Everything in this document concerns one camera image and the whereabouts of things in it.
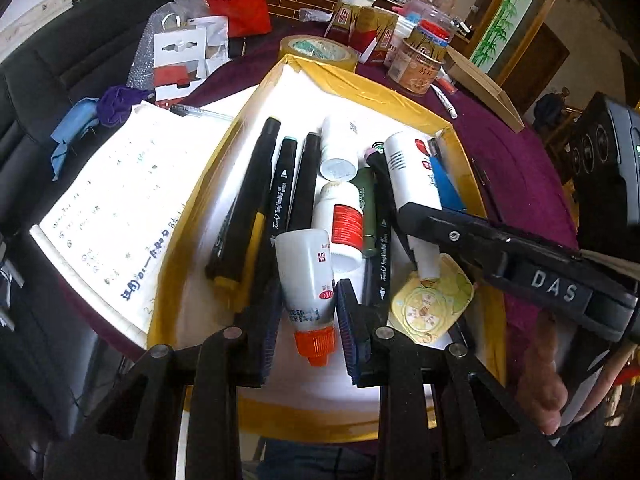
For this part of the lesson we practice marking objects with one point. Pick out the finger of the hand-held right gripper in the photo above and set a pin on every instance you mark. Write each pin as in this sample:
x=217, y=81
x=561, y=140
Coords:
x=450, y=232

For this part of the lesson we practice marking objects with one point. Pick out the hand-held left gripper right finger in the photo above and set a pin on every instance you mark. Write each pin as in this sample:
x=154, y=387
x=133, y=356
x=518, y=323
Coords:
x=352, y=330

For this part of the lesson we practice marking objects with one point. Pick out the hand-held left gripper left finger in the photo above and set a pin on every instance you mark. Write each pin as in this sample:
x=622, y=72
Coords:
x=262, y=330

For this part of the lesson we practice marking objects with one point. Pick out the blue box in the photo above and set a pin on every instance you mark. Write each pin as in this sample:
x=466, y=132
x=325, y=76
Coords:
x=445, y=185

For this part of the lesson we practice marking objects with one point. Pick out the white bottle orange cap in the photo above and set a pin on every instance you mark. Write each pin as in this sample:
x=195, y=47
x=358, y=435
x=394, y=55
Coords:
x=305, y=285

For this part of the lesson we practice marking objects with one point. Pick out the yellow cartoon case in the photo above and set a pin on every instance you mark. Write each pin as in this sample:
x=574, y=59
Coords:
x=432, y=305

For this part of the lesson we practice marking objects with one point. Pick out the olive green marker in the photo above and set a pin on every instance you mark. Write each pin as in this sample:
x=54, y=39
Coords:
x=367, y=205

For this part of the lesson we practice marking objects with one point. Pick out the yellow and black marker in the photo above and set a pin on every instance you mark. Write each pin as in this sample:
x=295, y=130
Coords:
x=247, y=220

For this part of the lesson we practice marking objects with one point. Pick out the yellow-edged white tray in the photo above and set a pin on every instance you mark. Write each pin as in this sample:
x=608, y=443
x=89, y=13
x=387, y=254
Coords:
x=225, y=170

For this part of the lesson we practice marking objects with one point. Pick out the person's right hand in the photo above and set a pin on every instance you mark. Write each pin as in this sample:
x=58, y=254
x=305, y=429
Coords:
x=545, y=375

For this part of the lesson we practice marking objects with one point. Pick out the white bottle red label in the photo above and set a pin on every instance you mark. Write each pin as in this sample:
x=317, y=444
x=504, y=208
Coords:
x=342, y=225

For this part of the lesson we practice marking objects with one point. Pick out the white tube black cap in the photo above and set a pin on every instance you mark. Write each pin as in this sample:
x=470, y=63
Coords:
x=444, y=100

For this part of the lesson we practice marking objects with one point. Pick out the plain white bottle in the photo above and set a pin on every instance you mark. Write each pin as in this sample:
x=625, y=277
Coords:
x=340, y=145

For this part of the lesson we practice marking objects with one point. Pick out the cardboard tray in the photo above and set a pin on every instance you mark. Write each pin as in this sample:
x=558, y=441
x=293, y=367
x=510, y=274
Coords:
x=482, y=87

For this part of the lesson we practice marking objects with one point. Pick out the orange-capped clear packet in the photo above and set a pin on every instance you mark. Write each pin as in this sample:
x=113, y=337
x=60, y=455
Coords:
x=447, y=82

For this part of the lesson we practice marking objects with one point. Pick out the clear jar brown label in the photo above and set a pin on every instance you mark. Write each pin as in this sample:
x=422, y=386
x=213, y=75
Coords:
x=415, y=67

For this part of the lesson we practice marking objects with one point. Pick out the brown wooden door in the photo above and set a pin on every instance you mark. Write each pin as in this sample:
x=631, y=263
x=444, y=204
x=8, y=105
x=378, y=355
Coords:
x=542, y=67

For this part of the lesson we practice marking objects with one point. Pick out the white notebook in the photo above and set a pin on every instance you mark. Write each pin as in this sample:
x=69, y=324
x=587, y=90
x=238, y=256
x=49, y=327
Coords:
x=125, y=200

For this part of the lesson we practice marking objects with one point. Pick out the small jar red lid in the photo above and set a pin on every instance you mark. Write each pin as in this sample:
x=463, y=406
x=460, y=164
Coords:
x=430, y=27

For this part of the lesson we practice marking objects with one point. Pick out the bamboo painted pillar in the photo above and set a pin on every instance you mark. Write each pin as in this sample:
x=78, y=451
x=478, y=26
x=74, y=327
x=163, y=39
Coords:
x=505, y=20

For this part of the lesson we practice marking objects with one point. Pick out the gold and red box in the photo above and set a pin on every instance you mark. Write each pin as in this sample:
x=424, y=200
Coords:
x=362, y=30

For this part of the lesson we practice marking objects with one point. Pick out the clear gel pen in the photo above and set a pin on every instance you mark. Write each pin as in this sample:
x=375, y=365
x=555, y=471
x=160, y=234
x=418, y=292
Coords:
x=200, y=112

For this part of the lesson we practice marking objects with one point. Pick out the yellow tape roll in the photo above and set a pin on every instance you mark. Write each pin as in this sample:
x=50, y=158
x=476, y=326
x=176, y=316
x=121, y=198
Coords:
x=315, y=50

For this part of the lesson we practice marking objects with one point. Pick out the purple cloth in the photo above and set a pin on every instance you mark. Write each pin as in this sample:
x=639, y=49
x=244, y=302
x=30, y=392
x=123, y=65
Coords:
x=117, y=105

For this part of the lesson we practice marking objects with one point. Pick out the blue cloth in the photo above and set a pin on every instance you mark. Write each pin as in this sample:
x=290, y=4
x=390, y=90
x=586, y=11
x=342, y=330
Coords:
x=72, y=132

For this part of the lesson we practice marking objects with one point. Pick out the white card package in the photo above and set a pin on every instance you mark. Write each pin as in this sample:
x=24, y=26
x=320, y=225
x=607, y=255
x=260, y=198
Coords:
x=177, y=67
x=212, y=40

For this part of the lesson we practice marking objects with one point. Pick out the bubble wrap bag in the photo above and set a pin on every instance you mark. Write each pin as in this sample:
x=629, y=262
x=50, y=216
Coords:
x=150, y=45

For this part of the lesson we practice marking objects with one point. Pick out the red bag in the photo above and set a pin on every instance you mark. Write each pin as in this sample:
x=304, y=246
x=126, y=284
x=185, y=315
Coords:
x=240, y=2

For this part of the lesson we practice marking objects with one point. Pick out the black leather sofa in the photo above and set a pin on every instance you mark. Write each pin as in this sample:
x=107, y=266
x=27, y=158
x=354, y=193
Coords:
x=45, y=75

